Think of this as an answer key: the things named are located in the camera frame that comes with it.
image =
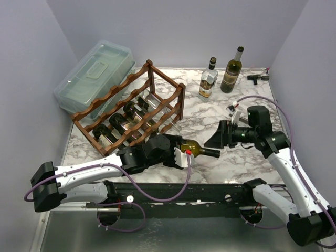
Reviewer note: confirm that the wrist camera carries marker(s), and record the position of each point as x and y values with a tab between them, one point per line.
234	112
183	159

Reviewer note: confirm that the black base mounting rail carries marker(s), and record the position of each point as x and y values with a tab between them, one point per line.
197	201

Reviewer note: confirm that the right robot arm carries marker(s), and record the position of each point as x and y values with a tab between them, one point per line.
308	218

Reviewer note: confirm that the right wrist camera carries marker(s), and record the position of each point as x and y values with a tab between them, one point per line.
234	112

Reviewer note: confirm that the dark bottle white label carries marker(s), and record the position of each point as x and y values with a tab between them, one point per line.
197	150

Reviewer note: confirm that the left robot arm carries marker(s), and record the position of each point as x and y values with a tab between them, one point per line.
52	185

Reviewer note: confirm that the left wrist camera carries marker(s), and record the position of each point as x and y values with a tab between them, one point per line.
183	159

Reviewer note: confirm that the clear glass wine bottle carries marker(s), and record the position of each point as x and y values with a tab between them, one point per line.
148	102

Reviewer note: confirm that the tall green wine bottle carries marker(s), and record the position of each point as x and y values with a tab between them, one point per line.
232	72

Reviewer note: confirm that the small black T fitting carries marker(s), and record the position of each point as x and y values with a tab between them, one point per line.
255	78

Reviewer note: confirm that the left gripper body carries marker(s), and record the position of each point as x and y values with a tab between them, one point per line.
169	159

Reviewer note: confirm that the clear square whisky bottle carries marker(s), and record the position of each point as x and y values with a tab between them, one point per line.
208	80

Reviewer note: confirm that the brown wooden wine rack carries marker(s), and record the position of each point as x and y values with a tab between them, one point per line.
175	102

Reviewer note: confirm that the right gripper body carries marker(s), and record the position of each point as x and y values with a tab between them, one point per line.
224	134

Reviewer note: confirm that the grey metal L bar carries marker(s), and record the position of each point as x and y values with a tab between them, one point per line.
244	120

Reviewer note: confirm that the green bottle in rack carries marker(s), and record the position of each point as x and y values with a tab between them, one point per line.
104	135

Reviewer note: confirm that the dark wine bottle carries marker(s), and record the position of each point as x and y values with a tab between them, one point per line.
121	124
136	114

